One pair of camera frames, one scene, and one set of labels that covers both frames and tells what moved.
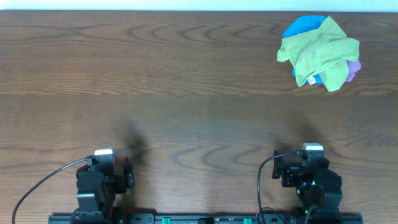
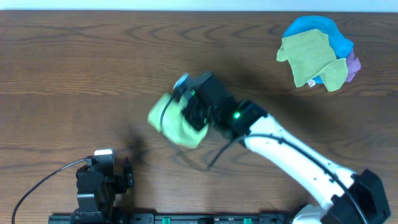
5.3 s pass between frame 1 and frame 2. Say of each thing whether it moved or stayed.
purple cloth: stayed
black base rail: stayed
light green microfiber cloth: moved
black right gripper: moved
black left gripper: stayed
